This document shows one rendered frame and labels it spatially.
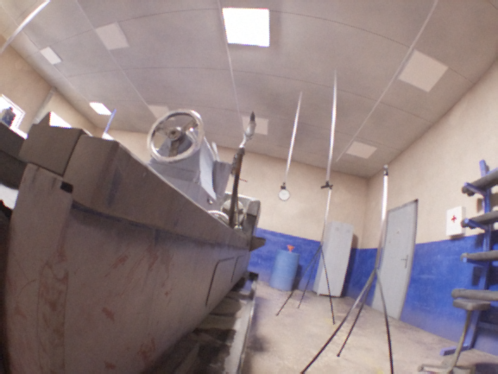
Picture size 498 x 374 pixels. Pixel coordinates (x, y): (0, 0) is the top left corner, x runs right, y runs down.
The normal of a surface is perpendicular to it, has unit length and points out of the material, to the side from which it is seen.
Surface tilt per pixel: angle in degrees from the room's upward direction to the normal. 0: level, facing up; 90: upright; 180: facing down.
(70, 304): 90
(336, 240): 90
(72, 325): 90
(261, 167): 90
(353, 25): 180
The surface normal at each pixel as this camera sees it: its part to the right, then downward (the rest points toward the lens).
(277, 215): -0.07, -0.29
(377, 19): -0.25, 0.93
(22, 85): 0.97, 0.22
